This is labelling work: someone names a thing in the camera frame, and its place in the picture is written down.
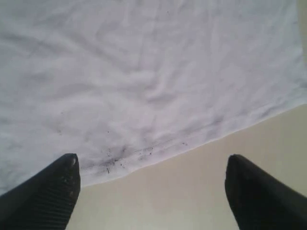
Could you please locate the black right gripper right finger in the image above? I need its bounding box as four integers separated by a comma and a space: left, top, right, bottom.
224, 154, 307, 230

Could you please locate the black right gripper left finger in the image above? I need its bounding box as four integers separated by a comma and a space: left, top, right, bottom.
0, 153, 81, 230

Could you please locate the white t-shirt red lettering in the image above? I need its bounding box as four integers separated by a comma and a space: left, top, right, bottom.
0, 0, 307, 193

